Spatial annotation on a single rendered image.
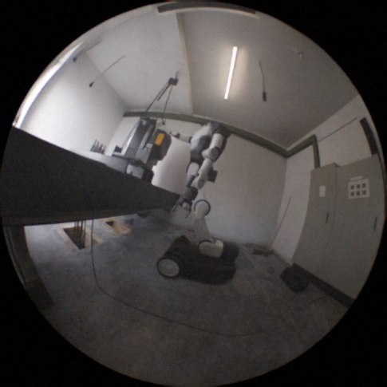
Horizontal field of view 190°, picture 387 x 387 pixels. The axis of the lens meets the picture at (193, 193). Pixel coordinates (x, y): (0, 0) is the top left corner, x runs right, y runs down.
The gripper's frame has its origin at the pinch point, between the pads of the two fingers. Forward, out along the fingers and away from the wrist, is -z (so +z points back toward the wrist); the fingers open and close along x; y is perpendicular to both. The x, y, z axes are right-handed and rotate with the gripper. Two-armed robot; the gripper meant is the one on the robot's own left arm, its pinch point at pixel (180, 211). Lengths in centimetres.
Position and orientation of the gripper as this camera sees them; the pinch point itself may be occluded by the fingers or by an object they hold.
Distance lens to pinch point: 82.2
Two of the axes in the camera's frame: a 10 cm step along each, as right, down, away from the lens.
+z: 4.8, -8.6, 1.4
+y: 4.6, 1.1, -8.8
